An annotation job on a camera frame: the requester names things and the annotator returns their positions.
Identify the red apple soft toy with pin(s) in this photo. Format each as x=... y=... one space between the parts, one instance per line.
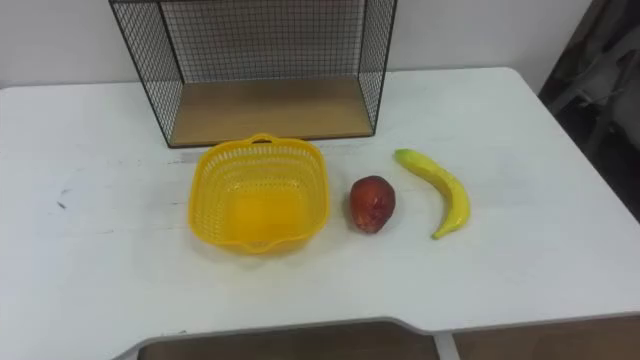
x=372 y=204

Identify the yellow plastic basket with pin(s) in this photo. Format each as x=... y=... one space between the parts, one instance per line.
x=260 y=210

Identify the yellow banana soft toy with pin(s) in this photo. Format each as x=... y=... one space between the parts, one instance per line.
x=447 y=187

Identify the white desk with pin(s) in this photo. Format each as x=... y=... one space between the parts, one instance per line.
x=500 y=280

